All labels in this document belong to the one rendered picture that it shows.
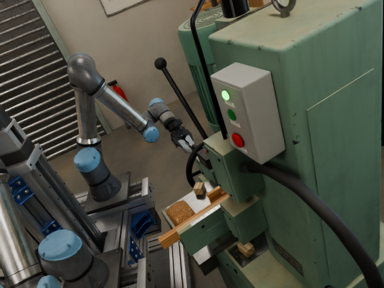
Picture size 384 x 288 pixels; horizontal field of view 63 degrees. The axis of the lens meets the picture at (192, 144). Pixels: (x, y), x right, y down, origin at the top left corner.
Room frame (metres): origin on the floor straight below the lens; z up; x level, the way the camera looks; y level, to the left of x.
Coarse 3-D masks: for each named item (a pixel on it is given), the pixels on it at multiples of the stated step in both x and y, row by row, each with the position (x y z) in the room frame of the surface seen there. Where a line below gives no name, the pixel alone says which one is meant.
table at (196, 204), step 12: (204, 180) 1.01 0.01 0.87; (192, 192) 0.93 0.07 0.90; (204, 192) 0.91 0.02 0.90; (192, 204) 0.87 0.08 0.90; (204, 204) 0.85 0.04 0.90; (216, 228) 0.74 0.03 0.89; (228, 228) 0.75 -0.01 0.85; (180, 240) 0.76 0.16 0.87; (204, 240) 0.72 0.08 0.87; (192, 252) 0.70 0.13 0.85
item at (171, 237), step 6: (222, 198) 0.80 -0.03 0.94; (210, 204) 0.79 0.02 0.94; (204, 210) 0.78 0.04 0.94; (192, 216) 0.77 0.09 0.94; (174, 228) 0.75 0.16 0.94; (168, 234) 0.73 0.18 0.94; (174, 234) 0.73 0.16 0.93; (162, 240) 0.72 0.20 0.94; (168, 240) 0.72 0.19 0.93; (174, 240) 0.73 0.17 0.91; (162, 246) 0.72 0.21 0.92; (168, 246) 0.72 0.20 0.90
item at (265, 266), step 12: (216, 240) 0.76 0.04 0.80; (252, 240) 0.70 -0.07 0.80; (264, 240) 0.69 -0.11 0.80; (228, 252) 0.70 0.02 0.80; (240, 252) 0.68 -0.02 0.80; (264, 252) 0.64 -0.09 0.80; (240, 264) 0.63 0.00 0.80; (252, 264) 0.62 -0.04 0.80; (264, 264) 0.60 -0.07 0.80; (276, 264) 0.59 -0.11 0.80; (240, 276) 0.64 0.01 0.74; (252, 276) 0.58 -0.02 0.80; (264, 276) 0.57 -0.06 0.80; (276, 276) 0.55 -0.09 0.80; (288, 276) 0.54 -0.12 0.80; (360, 276) 0.46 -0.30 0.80
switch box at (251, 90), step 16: (240, 64) 0.53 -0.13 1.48; (224, 80) 0.49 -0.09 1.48; (240, 80) 0.46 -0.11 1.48; (256, 80) 0.44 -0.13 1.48; (272, 80) 0.45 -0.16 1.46; (240, 96) 0.44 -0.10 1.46; (256, 96) 0.44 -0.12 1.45; (272, 96) 0.45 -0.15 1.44; (224, 112) 0.51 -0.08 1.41; (240, 112) 0.45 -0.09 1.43; (256, 112) 0.44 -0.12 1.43; (272, 112) 0.45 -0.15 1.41; (240, 128) 0.47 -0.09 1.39; (256, 128) 0.44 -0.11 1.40; (272, 128) 0.45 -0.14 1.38; (256, 144) 0.44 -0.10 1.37; (272, 144) 0.44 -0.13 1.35; (256, 160) 0.44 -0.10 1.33
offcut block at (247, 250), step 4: (240, 244) 0.68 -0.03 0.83; (248, 244) 0.67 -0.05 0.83; (240, 248) 0.67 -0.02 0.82; (244, 248) 0.66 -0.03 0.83; (248, 248) 0.66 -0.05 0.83; (252, 248) 0.66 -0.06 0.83; (244, 252) 0.66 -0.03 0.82; (248, 252) 0.65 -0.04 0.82; (252, 252) 0.65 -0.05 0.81; (248, 256) 0.65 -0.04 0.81
